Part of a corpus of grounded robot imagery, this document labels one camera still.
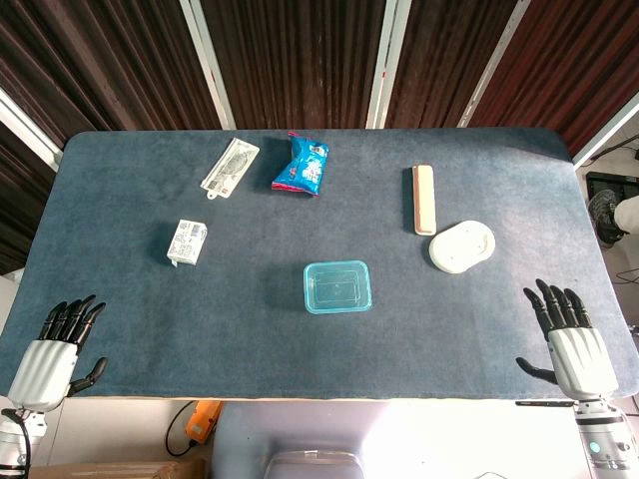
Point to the black device on floor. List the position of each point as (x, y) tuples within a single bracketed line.
[(606, 180)]

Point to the small white carton box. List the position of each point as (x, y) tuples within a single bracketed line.
[(187, 242)]

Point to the orange device under table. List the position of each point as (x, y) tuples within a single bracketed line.
[(202, 421)]

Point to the blue snack bag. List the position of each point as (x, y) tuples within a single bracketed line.
[(302, 167)]

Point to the blue table cloth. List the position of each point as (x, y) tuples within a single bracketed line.
[(150, 324)]

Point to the white trouser leg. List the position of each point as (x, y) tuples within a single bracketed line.
[(629, 212)]

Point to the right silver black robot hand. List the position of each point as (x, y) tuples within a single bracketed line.
[(581, 359)]

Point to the white oval lid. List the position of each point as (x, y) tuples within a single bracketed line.
[(459, 247)]

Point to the white metal frame post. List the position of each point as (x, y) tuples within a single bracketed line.
[(606, 132), (207, 65), (30, 132), (491, 65), (388, 65)]

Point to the grey rounded chest housing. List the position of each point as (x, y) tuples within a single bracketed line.
[(314, 466)]

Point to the clear teal plastic container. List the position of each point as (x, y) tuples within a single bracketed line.
[(337, 287)]

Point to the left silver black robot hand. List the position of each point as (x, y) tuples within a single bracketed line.
[(42, 369)]

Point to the white flat blister pack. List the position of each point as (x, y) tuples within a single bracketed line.
[(229, 167)]

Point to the brown cardboard box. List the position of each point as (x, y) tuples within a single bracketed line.
[(115, 470)]

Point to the dark patterned shoe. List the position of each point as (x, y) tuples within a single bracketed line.
[(604, 214)]

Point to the grey robot torso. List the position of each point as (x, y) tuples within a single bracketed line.
[(399, 429)]

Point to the long beige rectangular box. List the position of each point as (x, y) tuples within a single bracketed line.
[(424, 199)]

